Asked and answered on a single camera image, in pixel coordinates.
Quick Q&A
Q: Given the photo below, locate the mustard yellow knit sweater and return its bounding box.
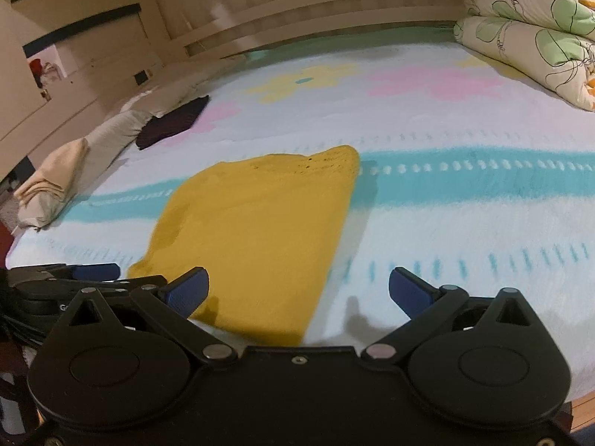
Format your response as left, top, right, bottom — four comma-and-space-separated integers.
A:
128, 145, 360, 346

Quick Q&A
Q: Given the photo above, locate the cream pillow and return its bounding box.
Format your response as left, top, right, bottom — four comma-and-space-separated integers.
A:
14, 56, 242, 229

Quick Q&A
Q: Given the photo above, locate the floral bed sheet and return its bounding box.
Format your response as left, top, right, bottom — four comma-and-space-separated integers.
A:
7, 27, 594, 398

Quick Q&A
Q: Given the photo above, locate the folded dark striped garment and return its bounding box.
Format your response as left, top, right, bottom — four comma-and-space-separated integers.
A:
135, 96, 210, 150

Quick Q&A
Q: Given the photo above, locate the wooden bedside cabinet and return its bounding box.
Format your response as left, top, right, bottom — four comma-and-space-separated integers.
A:
1, 0, 167, 175

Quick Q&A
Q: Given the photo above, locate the folded floral quilt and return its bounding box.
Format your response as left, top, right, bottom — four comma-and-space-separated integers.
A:
454, 0, 594, 112

